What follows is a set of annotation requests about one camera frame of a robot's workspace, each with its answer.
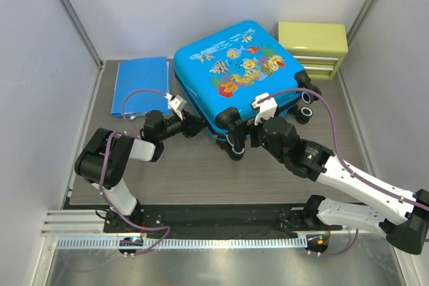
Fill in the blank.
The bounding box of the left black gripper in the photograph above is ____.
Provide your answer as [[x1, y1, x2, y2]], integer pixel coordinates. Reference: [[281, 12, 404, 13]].
[[158, 110, 208, 142]]

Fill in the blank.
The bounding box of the blue suitcase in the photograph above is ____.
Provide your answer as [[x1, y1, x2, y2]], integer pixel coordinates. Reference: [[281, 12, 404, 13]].
[[174, 20, 320, 161]]

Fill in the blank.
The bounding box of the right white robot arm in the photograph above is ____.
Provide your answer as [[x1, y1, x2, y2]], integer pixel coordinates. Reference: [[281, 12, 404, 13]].
[[245, 93, 428, 255]]

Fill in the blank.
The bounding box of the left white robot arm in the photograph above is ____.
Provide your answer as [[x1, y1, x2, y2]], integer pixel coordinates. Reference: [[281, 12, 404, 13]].
[[74, 94, 206, 232]]

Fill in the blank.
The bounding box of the blue file folder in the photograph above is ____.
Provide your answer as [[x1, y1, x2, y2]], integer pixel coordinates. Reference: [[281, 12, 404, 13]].
[[111, 56, 172, 117]]

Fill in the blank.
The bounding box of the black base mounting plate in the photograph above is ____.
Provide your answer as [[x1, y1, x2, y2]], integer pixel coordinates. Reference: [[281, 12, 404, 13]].
[[100, 204, 343, 236]]

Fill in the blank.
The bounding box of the olive green drawer box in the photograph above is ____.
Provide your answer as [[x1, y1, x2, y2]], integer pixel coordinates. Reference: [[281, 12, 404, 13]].
[[278, 21, 349, 80]]

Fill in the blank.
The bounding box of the left aluminium frame post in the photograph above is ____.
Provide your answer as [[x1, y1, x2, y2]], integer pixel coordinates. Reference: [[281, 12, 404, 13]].
[[59, 0, 104, 70]]

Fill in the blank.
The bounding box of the aluminium frame post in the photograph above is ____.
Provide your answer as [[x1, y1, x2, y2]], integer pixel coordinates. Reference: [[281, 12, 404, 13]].
[[334, 0, 400, 64], [59, 0, 104, 70]]

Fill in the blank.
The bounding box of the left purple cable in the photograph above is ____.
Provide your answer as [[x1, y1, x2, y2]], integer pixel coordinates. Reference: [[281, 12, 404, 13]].
[[99, 88, 173, 273]]

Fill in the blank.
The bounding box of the white slotted cable duct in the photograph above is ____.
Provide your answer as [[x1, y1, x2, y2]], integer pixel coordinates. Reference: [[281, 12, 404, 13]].
[[56, 235, 308, 250]]

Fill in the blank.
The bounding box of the right aluminium frame post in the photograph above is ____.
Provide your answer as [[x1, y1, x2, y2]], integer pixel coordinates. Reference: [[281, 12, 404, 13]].
[[334, 0, 400, 64]]

